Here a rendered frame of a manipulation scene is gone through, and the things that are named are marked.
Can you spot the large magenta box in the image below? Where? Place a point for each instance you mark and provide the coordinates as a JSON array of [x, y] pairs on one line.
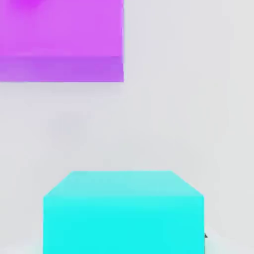
[[59, 35]]

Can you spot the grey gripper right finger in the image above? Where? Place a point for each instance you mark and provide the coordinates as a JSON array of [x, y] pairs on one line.
[[210, 247]]

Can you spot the small cyan cube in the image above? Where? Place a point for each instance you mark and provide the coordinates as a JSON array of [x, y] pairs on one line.
[[123, 222]]

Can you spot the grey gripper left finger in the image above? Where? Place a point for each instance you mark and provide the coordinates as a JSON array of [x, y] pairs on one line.
[[34, 251]]

